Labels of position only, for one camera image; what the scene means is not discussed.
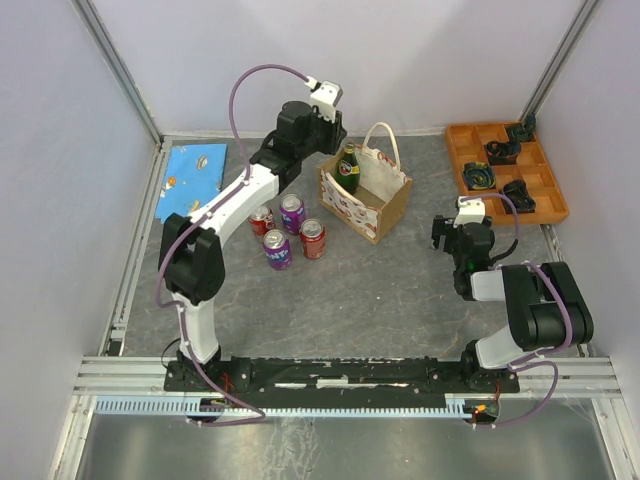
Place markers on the blue yellow rolled sock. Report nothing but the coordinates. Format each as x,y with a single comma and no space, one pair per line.
478,176

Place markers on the black rolled sock lower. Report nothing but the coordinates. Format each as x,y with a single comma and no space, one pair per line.
517,193

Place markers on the aluminium frame rail front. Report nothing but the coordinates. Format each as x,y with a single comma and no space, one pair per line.
584,377

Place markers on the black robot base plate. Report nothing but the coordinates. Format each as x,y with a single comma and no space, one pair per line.
352,403

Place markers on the dark patterned sock top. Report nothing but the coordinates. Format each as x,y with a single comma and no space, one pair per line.
520,133

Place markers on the purple Fanta can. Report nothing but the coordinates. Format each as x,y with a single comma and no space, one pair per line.
277,249
293,213

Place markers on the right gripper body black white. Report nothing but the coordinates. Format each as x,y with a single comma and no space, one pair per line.
451,238

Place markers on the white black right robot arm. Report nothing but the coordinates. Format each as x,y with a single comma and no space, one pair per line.
546,312

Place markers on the green Perrier glass bottle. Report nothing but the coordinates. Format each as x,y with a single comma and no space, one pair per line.
347,174

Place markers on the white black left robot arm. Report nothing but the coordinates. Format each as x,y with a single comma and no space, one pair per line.
191,258

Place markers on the canvas bag with cat print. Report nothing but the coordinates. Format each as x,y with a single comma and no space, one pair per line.
382,196

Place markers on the blue patterned cloth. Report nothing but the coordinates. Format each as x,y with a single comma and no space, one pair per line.
193,177

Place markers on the wooden compartment tray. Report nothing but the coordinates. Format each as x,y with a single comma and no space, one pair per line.
466,144

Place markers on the red Coke can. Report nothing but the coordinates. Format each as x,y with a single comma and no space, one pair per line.
261,221
313,237

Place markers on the black rolled sock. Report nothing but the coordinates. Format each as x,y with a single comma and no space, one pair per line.
517,193
502,153

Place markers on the black rolled sock centre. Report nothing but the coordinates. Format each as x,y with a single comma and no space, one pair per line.
502,153

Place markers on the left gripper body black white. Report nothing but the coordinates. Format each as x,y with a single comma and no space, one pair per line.
324,130

